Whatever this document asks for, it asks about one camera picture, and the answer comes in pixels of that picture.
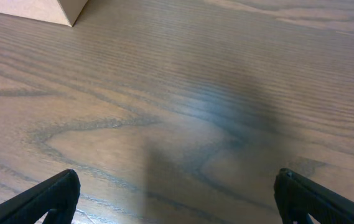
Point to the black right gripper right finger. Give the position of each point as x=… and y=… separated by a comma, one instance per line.
x=301, y=200

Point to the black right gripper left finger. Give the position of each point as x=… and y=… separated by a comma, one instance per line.
x=54, y=199

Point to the cardboard box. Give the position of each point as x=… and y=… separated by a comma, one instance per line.
x=64, y=12

